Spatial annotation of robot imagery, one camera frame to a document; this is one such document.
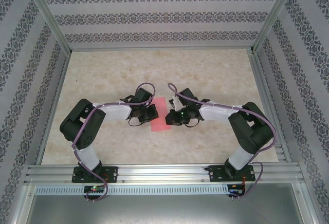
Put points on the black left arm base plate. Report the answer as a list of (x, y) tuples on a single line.
[(111, 174)]

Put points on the aluminium mounting rail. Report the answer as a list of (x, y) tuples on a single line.
[(164, 172)]

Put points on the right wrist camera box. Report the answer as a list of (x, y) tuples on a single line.
[(176, 103)]

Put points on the aluminium side rail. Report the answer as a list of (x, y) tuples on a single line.
[(55, 100), (269, 105)]

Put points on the pink cloth sheet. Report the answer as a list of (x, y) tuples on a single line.
[(160, 126)]

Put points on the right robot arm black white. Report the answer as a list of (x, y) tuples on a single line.
[(254, 131)]

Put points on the aluminium frame post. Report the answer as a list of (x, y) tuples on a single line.
[(271, 18), (52, 18)]

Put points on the small circuit board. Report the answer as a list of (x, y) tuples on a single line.
[(235, 190), (93, 189)]

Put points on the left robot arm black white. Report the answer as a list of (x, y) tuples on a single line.
[(77, 126)]

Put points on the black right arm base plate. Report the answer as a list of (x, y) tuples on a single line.
[(216, 174)]

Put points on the grey metal sheet panel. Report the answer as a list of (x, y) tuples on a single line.
[(164, 211)]

